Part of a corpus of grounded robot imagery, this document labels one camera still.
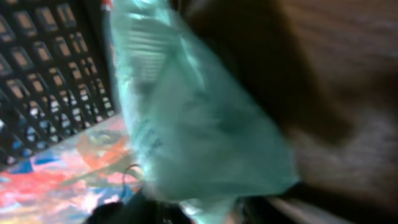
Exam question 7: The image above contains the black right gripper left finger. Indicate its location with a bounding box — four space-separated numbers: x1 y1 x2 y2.
83 190 193 224

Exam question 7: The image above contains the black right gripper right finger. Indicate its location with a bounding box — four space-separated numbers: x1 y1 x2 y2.
242 197 353 224

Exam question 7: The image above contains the grey plastic mesh basket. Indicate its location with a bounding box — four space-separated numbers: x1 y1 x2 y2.
1 0 115 169

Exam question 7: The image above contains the teal white wipes packet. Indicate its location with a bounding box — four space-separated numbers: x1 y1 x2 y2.
110 0 299 223

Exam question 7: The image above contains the red white snack packet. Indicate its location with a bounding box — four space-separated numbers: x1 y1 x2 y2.
1 115 141 223

